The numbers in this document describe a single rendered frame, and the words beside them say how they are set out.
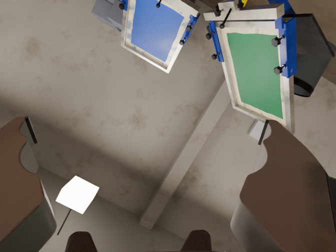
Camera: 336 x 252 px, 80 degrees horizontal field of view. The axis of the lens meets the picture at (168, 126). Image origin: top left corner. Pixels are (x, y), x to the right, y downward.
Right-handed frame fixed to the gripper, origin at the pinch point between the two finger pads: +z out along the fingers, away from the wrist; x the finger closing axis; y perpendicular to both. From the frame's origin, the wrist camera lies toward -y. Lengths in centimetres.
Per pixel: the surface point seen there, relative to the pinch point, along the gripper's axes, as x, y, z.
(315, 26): 93, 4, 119
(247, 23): 51, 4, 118
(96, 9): -100, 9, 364
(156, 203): -2, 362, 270
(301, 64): 211, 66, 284
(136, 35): -22, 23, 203
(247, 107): 77, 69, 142
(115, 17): -62, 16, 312
